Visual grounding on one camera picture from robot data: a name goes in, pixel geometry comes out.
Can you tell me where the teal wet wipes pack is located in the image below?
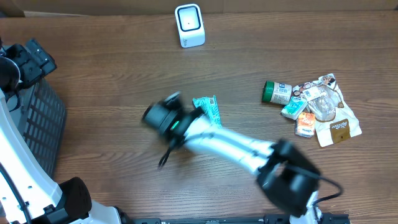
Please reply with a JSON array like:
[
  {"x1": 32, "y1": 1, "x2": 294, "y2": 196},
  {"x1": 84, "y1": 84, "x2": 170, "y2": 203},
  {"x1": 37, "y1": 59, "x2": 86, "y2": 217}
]
[{"x1": 192, "y1": 95, "x2": 222, "y2": 128}]

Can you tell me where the green lid jar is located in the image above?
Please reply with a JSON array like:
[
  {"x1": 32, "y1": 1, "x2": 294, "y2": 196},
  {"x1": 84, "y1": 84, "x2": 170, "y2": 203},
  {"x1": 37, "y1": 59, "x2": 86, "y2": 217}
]
[{"x1": 262, "y1": 80, "x2": 292, "y2": 105}]

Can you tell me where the small teal tissue pack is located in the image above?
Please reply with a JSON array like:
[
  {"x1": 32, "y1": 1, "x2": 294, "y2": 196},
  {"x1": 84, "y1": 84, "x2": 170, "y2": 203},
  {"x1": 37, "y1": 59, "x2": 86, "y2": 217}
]
[{"x1": 281, "y1": 96, "x2": 308, "y2": 120}]

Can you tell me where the orange white small box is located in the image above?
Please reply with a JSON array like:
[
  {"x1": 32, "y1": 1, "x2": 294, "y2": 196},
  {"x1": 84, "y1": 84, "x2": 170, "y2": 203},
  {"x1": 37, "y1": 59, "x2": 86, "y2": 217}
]
[{"x1": 295, "y1": 112, "x2": 315, "y2": 138}]

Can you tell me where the beige brown snack bag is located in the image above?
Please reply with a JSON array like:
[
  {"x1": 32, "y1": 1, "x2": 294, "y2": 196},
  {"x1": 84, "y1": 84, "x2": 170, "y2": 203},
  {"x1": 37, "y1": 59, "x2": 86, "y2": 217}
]
[{"x1": 292, "y1": 73, "x2": 362, "y2": 147}]

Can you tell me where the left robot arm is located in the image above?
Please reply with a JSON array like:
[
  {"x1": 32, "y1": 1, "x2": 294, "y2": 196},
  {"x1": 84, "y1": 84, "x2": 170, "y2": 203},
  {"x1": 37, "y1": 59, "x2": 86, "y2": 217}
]
[{"x1": 1, "y1": 39, "x2": 130, "y2": 224}]

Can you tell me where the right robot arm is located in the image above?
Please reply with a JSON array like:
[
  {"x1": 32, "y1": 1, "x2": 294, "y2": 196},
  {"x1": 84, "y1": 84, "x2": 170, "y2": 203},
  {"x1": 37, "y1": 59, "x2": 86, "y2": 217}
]
[{"x1": 142, "y1": 93, "x2": 321, "y2": 223}]

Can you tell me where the white barcode scanner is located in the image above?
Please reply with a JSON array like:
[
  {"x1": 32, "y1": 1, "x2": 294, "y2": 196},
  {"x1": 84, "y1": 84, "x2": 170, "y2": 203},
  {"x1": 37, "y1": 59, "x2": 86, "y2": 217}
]
[{"x1": 175, "y1": 3, "x2": 206, "y2": 49}]

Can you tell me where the grey plastic mesh basket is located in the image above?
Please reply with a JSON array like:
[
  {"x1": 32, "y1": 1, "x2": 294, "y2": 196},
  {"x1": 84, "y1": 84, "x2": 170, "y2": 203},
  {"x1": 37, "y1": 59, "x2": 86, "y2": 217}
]
[{"x1": 7, "y1": 79, "x2": 67, "y2": 177}]

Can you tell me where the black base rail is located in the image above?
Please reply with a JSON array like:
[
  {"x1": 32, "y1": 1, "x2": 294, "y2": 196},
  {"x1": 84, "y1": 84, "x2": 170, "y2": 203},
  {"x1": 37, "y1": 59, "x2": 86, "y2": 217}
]
[{"x1": 131, "y1": 214, "x2": 290, "y2": 224}]

